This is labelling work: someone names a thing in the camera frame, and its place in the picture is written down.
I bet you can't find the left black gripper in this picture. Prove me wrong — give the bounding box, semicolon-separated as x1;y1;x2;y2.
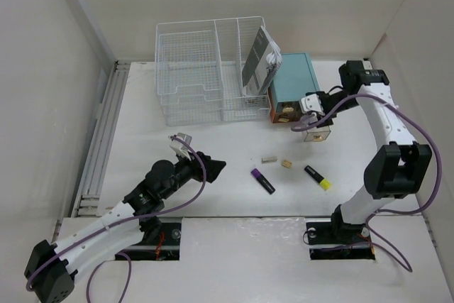
159;149;223;199

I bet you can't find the clear drawer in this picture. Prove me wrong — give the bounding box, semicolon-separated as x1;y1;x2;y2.
302;126;331;142
273;112;298;123

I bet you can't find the grey setup guide booklet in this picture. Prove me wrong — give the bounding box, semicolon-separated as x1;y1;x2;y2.
242;26;283;97

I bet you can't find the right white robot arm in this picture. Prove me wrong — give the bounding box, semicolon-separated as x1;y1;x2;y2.
309;60;432;242

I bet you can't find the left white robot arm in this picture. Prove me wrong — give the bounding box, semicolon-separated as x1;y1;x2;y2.
24;152;226;302

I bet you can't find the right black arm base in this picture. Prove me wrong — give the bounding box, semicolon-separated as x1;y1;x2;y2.
305;206;375;260

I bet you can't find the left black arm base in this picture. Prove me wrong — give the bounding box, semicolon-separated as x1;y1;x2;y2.
122;218;182;261

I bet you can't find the teal mini drawer cabinet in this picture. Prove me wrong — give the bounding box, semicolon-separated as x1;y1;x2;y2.
268;53;320;123

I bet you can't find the purple cap black marker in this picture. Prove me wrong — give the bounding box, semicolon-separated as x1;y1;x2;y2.
250;168;276;194

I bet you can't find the small silver staple box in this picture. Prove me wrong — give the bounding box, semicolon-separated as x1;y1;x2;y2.
261;156;277;164

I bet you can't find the small tan eraser block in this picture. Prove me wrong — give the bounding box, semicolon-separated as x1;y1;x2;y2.
281;160;292;169

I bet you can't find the yellow cap black highlighter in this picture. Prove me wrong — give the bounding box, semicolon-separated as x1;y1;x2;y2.
304;165;331;190

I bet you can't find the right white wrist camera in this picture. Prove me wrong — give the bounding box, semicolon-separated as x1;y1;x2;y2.
299;93;325;116

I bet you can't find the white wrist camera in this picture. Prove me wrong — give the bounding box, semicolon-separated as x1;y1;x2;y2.
299;93;325;116
169;133;192;160

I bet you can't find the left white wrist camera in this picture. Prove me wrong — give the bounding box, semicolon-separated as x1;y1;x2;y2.
169;133;192;160

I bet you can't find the white wire desk organizer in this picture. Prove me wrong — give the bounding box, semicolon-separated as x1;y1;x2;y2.
155;16;271;126

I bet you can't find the aluminium rail frame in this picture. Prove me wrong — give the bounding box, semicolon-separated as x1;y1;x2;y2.
67;61;131;218

